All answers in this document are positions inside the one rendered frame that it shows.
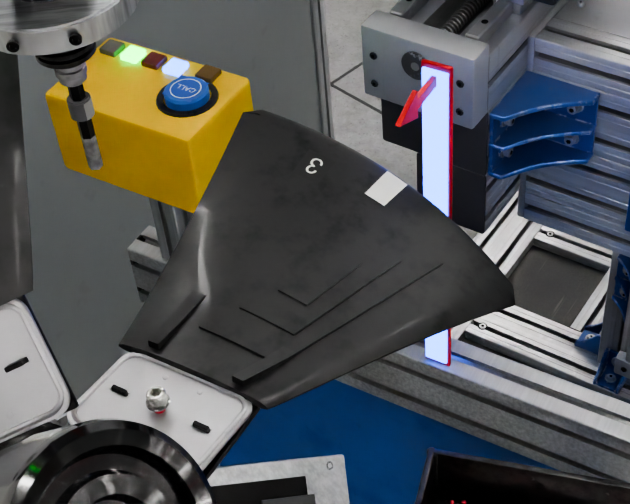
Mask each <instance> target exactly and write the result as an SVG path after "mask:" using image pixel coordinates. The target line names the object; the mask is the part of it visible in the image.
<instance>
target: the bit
mask: <svg viewBox="0 0 630 504"><path fill-rule="evenodd" d="M68 91H69V95H68V97H67V99H66V101H67V105H68V109H69V112H70V116H71V118H72V120H74V121H77V125H78V129H79V132H80V137H81V140H82V144H83V148H84V151H85V155H86V159H87V163H88V166H89V168H90V169H91V170H99V169H100V168H101V167H102V166H103V161H102V157H101V153H100V149H99V145H98V142H97V138H96V134H95V130H94V126H93V122H92V119H91V118H92V117H93V116H94V114H95V111H94V107H93V103H92V99H91V95H90V93H89V92H87V91H84V87H83V83H82V84H81V85H79V86H76V87H68Z"/></svg>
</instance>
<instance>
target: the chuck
mask: <svg viewBox="0 0 630 504"><path fill-rule="evenodd" d="M54 72H55V75H56V77H57V78H58V79H59V82H60V84H61V85H63V86H66V87H76V86H79V85H81V84H82V83H83V82H84V81H85V80H86V79H87V73H86V72H87V65H86V62H84V63H82V64H81V65H79V66H77V67H74V68H70V69H54Z"/></svg>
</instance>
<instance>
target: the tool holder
mask: <svg viewBox="0 0 630 504"><path fill-rule="evenodd" d="M138 2H139V0H55V1H50V2H43V3H31V2H24V1H20V0H0V51H1V52H5V53H9V54H16V55H31V56H36V55H50V54H56V53H62V52H66V51H70V50H75V49H78V48H81V47H84V46H87V45H89V44H92V43H94V42H96V41H98V40H100V39H102V38H104V37H106V36H107V35H109V34H111V33H112V32H114V31H115V30H116V29H118V28H119V27H120V26H121V25H122V24H123V23H124V22H125V21H126V20H127V19H129V18H130V16H131V15H132V13H133V12H134V11H135V9H136V7H137V5H138Z"/></svg>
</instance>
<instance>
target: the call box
mask: <svg viewBox="0 0 630 504"><path fill-rule="evenodd" d="M109 39H113V40H116V41H119V42H123V43H125V46H126V47H125V49H124V50H123V51H125V50H126V49H127V48H128V47H129V46H130V45H133V46H136V47H139V48H143V49H145V50H146V55H145V56H144V57H143V58H142V59H141V60H139V61H138V62H137V63H136V64H134V63H131V62H127V61H124V60H121V59H120V54H121V53H122V52H123V51H122V52H120V53H119V54H118V55H117V56H116V57H111V56H108V55H105V54H101V53H100V51H99V48H100V47H101V46H102V45H104V44H105V43H106V42H107V41H108V40H109ZM152 51H153V52H156V53H159V54H163V55H166V56H167V61H166V62H165V63H164V64H163V65H162V66H161V67H160V68H159V69H158V70H153V69H150V68H147V67H144V66H142V65H141V61H142V60H143V59H144V58H145V57H146V56H147V55H148V54H149V53H150V52H152ZM172 58H176V59H179V60H183V61H186V62H188V63H189V67H188V68H187V69H186V70H185V71H184V72H183V73H182V74H181V75H184V76H192V77H195V74H196V73H197V72H198V71H199V70H200V69H201V68H202V67H203V66H204V65H202V64H199V63H195V62H192V61H189V60H185V59H182V58H179V57H175V56H172V55H169V54H165V53H162V52H159V51H155V50H152V49H149V48H145V47H142V46H138V45H135V44H132V43H128V42H125V41H122V40H118V39H115V38H108V39H107V40H105V41H104V42H103V43H102V44H101V45H100V46H99V47H97V48H96V51H95V53H94V55H93V56H92V57H91V58H90V59H89V60H87V61H86V65H87V72H86V73H87V79H86V80H85V81H84V82H83V87H84V91H87V92H89V93H90V95H91V99H92V103H93V107H94V111H95V114H94V116H93V117H92V118H91V119H92V122H93V126H94V130H95V134H96V138H97V142H98V145H99V149H100V153H101V157H102V161H103V166H102V167H101V168H100V169H99V170H91V169H90V168H89V166H88V163H87V159H86V155H85V151H84V148H83V144H82V140H81V137H80V132H79V129H78V125H77V121H74V120H72V118H71V116H70V112H69V109H68V105H67V101H66V99H67V97H68V95H69V91H68V87H66V86H63V85H61V84H60V82H58V83H56V84H55V85H54V86H53V87H52V88H51V89H50V90H48V91H47V93H46V96H45V97H46V101H47V104H48V108H49V111H50V115H51V118H52V122H53V125H54V129H55V132H56V136H57V139H58V143H59V146H60V150H61V153H62V157H63V160H64V164H65V166H66V167H67V168H68V169H71V170H74V171H77V172H80V173H82V174H85V175H88V176H91V177H93V178H96V179H99V180H102V181H105V182H107V183H110V184H113V185H116V186H118V187H121V188H124V189H127V190H130V191H132V192H135V193H138V194H141V195H143V196H146V197H149V198H152V199H155V200H157V201H160V202H163V203H166V204H168V205H171V206H174V207H177V208H179V209H182V210H185V211H188V212H191V213H193V214H194V212H195V210H196V208H197V206H198V204H199V202H200V200H201V198H202V196H203V194H204V192H205V190H206V188H207V186H208V184H209V182H210V180H211V178H212V176H213V174H214V172H215V170H216V168H217V166H218V164H219V162H220V160H221V158H222V156H223V154H224V152H225V149H226V147H227V145H228V143H229V141H230V139H231V137H232V135H233V133H234V130H235V128H236V126H237V124H238V122H239V120H240V118H241V115H242V113H243V112H249V111H253V104H252V97H251V90H250V82H249V80H248V79H247V78H246V77H242V76H239V75H236V74H232V73H229V72H225V71H222V70H221V71H222V73H221V75H220V76H219V77H218V78H217V79H216V80H215V81H214V82H213V83H210V82H207V83H209V84H208V87H209V92H210V98H209V101H208V102H207V103H206V104H205V105H203V106H202V107H200V108H197V109H194V110H190V111H176V110H172V109H170V108H168V107H167V105H166V104H165V100H164V95H163V94H162V93H163V91H164V89H165V87H166V86H167V85H168V84H169V83H170V82H171V81H173V80H175V79H177V78H179V77H180V76H181V75H180V76H179V77H176V76H173V75H170V74H167V73H164V72H163V70H162V68H163V66H165V65H166V64H167V63H168V62H169V61H170V60H171V59H172Z"/></svg>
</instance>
